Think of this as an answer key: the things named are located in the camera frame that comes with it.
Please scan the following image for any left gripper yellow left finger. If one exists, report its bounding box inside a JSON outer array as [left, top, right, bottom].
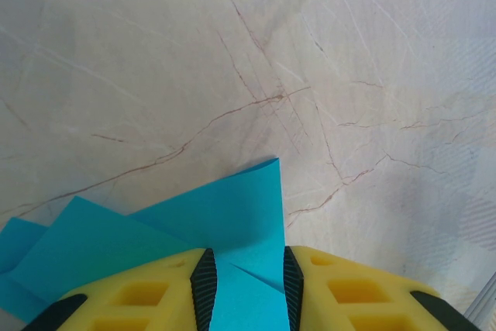
[[22, 247, 217, 331]]

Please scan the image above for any long aluminium mounting rail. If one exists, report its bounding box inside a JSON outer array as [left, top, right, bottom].
[[463, 275, 496, 322]]

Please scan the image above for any blue square paper sheet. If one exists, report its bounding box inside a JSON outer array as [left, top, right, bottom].
[[0, 157, 291, 331]]

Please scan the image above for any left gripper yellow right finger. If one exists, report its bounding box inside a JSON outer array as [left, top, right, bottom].
[[283, 245, 481, 331]]

